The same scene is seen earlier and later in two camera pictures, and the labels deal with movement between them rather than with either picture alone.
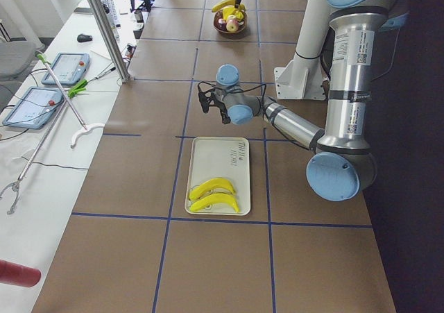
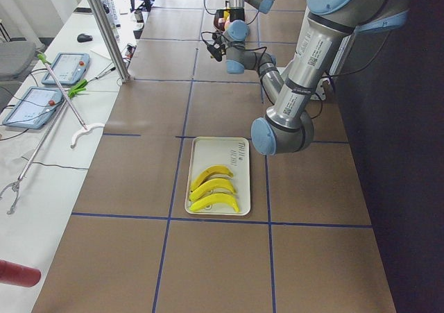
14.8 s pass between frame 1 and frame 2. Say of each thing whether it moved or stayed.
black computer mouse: stayed
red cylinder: stayed
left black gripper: moved
